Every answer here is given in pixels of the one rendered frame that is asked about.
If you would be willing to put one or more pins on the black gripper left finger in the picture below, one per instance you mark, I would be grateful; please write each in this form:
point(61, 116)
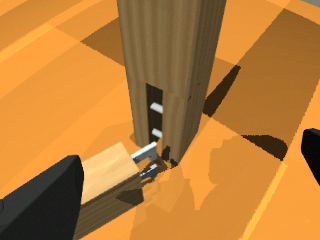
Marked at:
point(47, 206)

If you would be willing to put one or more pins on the wooden post with slot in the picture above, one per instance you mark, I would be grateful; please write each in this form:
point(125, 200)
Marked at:
point(169, 52)

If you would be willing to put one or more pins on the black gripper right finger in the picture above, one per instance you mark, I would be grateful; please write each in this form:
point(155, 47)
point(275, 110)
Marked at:
point(310, 147)

